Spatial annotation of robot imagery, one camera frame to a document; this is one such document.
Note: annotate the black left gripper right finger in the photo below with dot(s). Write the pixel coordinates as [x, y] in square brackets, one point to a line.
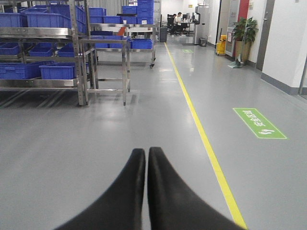
[173, 205]

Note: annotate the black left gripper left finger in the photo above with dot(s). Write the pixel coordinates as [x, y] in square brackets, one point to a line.
[120, 206]

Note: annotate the steel shelf rack left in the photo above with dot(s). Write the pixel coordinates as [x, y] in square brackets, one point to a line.
[23, 49]

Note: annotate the steel rolling shelf rack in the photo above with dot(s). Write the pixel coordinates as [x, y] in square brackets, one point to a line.
[137, 16]

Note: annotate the blue bin top shelf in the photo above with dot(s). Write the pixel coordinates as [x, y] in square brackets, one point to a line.
[47, 20]

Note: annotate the green floor sign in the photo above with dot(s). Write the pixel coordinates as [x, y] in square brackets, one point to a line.
[259, 124]

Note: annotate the blue bin lower front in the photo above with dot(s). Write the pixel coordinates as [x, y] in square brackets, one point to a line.
[58, 71]

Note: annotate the steel table cart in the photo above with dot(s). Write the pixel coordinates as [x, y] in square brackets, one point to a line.
[107, 50]

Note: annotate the yellow mop bucket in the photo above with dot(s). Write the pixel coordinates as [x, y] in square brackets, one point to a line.
[220, 46]

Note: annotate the grey trash bin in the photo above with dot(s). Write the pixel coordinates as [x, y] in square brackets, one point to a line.
[203, 42]

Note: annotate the people at far desk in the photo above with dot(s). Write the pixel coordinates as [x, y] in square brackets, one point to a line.
[178, 27]

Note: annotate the potted green plant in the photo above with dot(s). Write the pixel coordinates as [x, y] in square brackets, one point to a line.
[244, 33]

